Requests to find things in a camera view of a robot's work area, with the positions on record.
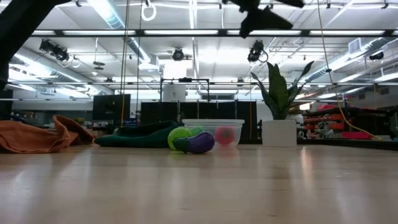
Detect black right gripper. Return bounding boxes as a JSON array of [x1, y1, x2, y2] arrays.
[[239, 6, 294, 39]]

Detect red toy tomato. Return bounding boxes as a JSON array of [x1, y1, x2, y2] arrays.
[[214, 126, 236, 146]]

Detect purple toy eggplant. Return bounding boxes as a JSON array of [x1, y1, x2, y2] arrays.
[[172, 130, 216, 155]]

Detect yellow-green toy produce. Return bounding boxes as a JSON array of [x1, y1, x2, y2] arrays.
[[167, 126, 194, 151]]

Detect clear plastic tupperware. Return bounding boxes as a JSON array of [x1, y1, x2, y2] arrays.
[[182, 118, 246, 149]]

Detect green snake plant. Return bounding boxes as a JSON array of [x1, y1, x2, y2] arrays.
[[250, 60, 315, 121]]

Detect round black hanging lamp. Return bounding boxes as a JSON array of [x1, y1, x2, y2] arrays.
[[172, 47, 185, 62]]

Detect black partition panels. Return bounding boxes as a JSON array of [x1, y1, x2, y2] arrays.
[[140, 100, 259, 139]]

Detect black crossbeam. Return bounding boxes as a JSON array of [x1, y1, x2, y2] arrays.
[[30, 29, 398, 37]]

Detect white plant pot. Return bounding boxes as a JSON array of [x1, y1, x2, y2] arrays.
[[261, 119, 298, 148]]

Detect shelf with red bins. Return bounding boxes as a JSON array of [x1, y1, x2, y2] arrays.
[[301, 103, 398, 141]]

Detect dark green cloth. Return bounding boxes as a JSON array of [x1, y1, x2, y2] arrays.
[[94, 119, 180, 149]]

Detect black room monitor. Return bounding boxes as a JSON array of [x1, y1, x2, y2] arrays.
[[92, 93, 132, 123]]

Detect orange cloth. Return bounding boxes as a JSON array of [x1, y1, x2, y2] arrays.
[[0, 114, 96, 154]]

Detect white hanging ring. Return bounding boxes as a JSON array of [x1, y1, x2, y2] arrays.
[[141, 0, 157, 22]]

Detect white air duct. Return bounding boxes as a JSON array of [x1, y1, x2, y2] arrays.
[[304, 37, 398, 83]]

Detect dark hanging cord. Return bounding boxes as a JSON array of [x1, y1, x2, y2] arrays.
[[136, 0, 142, 122]]

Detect yellow hanging cable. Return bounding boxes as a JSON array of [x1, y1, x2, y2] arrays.
[[316, 0, 384, 141]]

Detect black hanging camera cluster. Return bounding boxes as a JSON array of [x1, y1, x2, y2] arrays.
[[39, 39, 70, 62]]

